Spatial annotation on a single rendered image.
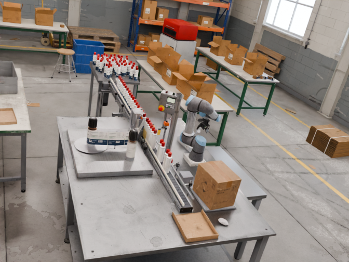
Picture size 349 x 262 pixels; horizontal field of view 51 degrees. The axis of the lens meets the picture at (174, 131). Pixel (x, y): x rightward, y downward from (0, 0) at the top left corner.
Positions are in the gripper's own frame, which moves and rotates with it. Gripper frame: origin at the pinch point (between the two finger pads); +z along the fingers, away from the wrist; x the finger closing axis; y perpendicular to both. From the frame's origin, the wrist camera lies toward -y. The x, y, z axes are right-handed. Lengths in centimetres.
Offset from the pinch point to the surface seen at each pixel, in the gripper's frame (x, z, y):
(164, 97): -59, -48, 6
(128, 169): -101, 8, 35
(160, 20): 296, 4, -627
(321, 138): 331, 75, -63
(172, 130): -49, -16, 15
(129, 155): -95, 2, 21
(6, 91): -170, 13, -162
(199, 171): -57, -10, 77
